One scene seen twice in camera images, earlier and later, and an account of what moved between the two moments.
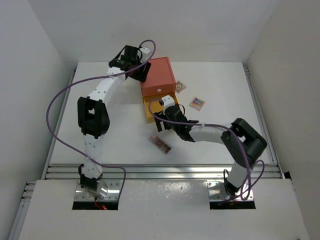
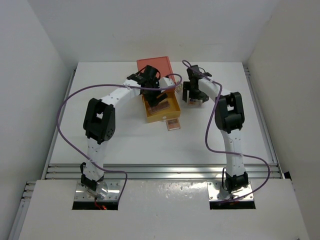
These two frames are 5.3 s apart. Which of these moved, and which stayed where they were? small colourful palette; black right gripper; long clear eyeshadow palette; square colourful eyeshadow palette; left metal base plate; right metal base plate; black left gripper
Moved: black right gripper; long clear eyeshadow palette; square colourful eyeshadow palette; black left gripper
Stayed: left metal base plate; right metal base plate; small colourful palette
